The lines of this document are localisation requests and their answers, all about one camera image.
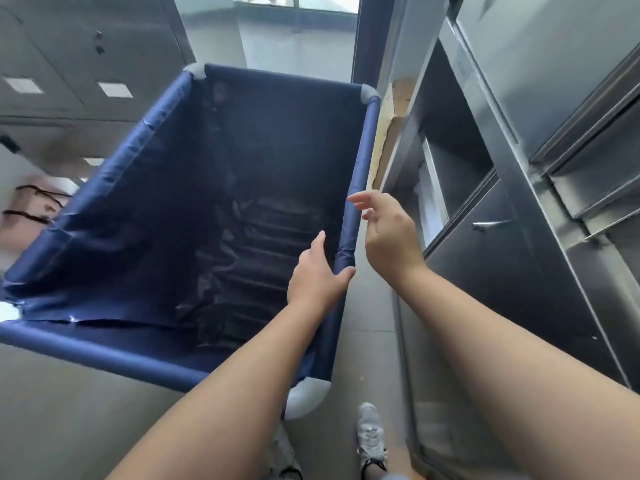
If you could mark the person's left hand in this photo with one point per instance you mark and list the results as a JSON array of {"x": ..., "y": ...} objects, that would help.
[{"x": 312, "y": 282}]

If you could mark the person's right hand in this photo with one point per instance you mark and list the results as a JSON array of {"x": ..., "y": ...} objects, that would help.
[{"x": 392, "y": 239}]

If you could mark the person's left thumb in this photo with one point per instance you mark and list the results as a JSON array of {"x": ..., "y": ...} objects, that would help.
[{"x": 345, "y": 277}]

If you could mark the person's right thumb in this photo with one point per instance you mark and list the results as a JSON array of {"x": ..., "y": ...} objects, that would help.
[{"x": 369, "y": 213}]

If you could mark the blue fabric laundry cart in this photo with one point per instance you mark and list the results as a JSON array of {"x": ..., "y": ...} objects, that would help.
[{"x": 150, "y": 204}]

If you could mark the person's left forearm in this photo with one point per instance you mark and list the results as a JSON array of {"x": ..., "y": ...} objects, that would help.
[{"x": 235, "y": 399}]

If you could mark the person's right forearm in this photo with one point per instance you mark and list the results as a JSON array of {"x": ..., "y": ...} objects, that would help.
[{"x": 500, "y": 374}]

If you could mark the brown cardboard box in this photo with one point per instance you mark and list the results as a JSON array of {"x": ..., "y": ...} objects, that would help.
[{"x": 392, "y": 129}]

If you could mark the person's right white sneaker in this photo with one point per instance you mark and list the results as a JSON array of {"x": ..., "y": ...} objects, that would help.
[{"x": 371, "y": 437}]

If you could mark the person's white sneaker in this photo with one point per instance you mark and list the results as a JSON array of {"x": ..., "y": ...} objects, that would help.
[
  {"x": 286, "y": 457},
  {"x": 371, "y": 437}
]

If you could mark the stainless steel cabinet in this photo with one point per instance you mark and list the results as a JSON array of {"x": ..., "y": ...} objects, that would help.
[{"x": 525, "y": 144}]

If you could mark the person's left white sneaker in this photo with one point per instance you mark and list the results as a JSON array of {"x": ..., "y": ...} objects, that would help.
[{"x": 286, "y": 457}]

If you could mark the window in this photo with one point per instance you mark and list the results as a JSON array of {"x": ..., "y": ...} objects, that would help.
[{"x": 300, "y": 2}]

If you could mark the white locker label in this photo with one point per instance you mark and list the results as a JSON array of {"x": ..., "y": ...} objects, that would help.
[
  {"x": 23, "y": 85},
  {"x": 115, "y": 89}
]

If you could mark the grey metal locker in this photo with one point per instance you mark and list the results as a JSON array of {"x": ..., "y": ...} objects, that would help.
[{"x": 75, "y": 49}]

